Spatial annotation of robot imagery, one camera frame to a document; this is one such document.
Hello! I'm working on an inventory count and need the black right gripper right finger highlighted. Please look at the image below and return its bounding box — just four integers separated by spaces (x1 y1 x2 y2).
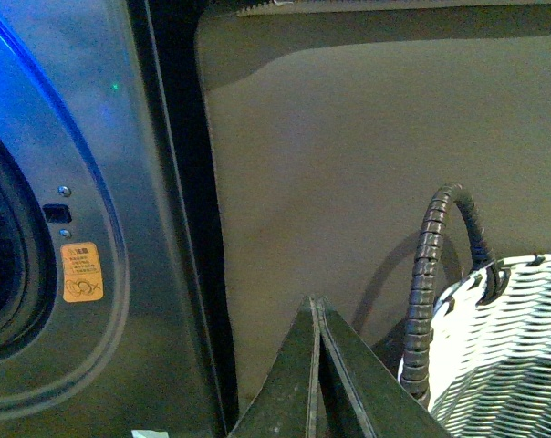
317 297 450 438

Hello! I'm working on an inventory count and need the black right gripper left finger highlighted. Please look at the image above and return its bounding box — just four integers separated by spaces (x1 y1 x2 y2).
229 297 320 437

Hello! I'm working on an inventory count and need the grey front-load washing machine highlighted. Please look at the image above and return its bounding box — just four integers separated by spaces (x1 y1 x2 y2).
0 1 235 437

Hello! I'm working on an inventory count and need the white woven laundry basket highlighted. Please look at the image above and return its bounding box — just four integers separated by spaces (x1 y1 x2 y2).
416 254 551 437

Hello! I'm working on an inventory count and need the orange warning sticker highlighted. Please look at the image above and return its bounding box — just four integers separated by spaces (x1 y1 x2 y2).
60 242 104 303

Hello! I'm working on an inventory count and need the grey-brown fabric floor mat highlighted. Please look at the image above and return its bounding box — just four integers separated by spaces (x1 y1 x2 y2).
196 1 551 405

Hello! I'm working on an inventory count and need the dark wrapped basket handle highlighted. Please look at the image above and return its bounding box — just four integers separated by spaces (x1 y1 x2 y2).
399 182 510 407

